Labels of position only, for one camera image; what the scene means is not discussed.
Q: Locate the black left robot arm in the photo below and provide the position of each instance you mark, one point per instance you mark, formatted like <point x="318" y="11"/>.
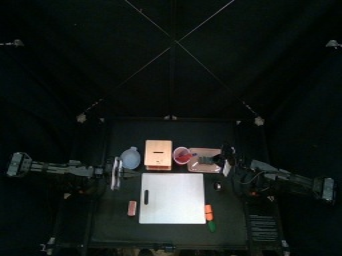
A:
<point x="54" y="166"/>

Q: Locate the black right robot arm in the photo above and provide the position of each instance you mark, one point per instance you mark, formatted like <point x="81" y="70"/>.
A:
<point x="289" y="178"/>

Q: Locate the dark green toy sushi roll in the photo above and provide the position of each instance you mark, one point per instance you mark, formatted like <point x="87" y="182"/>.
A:
<point x="206" y="160"/>

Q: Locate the pink rectangular plate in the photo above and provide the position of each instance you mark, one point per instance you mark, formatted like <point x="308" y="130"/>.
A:
<point x="196" y="166"/>

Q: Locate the white cutting board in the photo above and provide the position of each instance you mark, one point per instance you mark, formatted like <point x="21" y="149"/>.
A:
<point x="174" y="200"/>

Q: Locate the translucent plastic bowl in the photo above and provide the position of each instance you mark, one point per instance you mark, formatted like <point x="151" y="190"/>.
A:
<point x="130" y="158"/>

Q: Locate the small black round object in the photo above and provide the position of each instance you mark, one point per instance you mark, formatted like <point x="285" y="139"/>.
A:
<point x="217" y="186"/>

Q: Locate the wooden box with slot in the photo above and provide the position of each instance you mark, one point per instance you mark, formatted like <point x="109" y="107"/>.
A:
<point x="158" y="153"/>

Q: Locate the red plastic cup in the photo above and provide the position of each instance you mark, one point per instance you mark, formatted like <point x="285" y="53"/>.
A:
<point x="182" y="156"/>

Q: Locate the salmon pink toy block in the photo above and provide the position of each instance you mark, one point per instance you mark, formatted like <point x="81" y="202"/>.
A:
<point x="133" y="208"/>

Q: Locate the orange toy carrot piece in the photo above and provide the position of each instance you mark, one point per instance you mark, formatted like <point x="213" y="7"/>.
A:
<point x="209" y="212"/>

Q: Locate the green toy carrot top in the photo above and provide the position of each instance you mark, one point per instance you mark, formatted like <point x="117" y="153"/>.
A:
<point x="213" y="226"/>

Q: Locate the printed label sheet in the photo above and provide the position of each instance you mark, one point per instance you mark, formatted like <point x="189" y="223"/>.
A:
<point x="264" y="228"/>

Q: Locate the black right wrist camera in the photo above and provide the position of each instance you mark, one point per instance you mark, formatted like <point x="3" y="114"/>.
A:
<point x="228" y="151"/>

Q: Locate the grey frame clamp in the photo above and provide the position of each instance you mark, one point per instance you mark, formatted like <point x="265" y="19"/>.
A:
<point x="18" y="42"/>
<point x="258" y="121"/>
<point x="333" y="43"/>
<point x="81" y="118"/>
<point x="170" y="117"/>

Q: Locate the black table level camera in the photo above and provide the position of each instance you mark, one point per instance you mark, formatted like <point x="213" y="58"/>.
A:
<point x="169" y="248"/>

